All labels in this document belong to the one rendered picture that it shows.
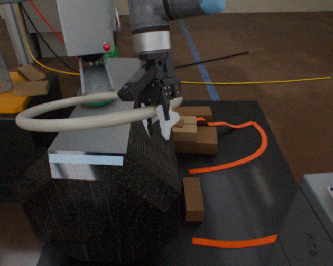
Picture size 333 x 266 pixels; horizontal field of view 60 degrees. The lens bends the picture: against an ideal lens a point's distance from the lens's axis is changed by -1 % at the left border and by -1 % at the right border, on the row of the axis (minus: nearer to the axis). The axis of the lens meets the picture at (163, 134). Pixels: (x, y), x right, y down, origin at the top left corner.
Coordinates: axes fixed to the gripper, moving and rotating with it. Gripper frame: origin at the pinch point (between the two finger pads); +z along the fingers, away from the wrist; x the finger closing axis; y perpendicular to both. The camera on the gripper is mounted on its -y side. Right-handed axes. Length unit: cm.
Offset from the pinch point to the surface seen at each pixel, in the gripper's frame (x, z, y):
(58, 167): 66, 23, -1
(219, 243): 43, 100, 80
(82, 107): 87, 3, 27
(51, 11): 332, -89, 136
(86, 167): 56, 24, 8
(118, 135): 56, 15, 26
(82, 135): 68, 13, 14
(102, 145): 56, 17, 17
